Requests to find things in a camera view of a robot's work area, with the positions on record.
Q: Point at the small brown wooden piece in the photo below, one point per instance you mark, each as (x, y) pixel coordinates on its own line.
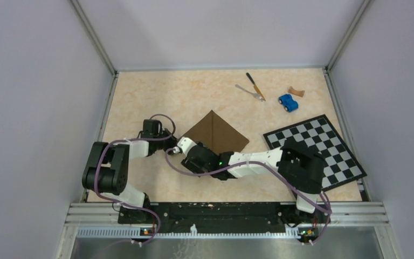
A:
(299, 93)

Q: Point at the aluminium frame rail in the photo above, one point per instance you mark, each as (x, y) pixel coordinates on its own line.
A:
(359, 214)

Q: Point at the blue toy car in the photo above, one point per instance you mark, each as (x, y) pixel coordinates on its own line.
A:
(288, 103)

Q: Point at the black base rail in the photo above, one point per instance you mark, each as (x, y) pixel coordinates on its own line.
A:
(220, 217)

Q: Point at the black white checkerboard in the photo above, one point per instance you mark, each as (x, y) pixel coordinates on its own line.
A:
(341, 166)

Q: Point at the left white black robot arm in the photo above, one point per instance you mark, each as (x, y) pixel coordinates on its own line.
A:
(106, 170)

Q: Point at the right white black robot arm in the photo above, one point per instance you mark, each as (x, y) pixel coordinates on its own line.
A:
(298, 166)

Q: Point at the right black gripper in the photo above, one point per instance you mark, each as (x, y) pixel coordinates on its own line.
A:
(192, 167)

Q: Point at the black-handled knife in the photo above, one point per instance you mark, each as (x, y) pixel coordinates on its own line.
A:
(256, 88)

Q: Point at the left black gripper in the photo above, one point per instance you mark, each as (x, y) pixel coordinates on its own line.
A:
(173, 142)

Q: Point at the brown cloth napkin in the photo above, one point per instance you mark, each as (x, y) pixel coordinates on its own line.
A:
(216, 134)

